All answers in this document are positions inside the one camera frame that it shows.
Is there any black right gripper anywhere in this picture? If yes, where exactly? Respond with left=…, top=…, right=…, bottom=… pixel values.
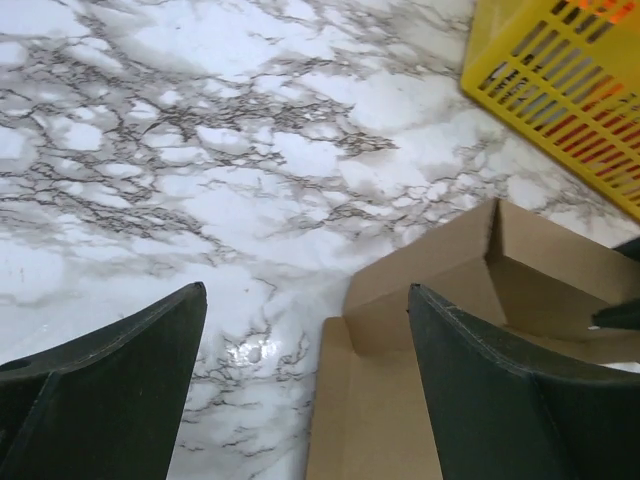
left=592, top=239, right=640, bottom=331

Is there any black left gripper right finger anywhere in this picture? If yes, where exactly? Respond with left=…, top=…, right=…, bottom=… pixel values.
left=408, top=284, right=639, bottom=479

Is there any brown cardboard box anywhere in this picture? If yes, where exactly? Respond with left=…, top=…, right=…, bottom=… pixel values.
left=306, top=199, right=639, bottom=479

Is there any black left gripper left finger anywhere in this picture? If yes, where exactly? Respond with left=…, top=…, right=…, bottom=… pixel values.
left=1, top=282, right=207, bottom=480

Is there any yellow plastic basket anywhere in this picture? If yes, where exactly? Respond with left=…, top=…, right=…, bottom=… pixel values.
left=461, top=1, right=639, bottom=218

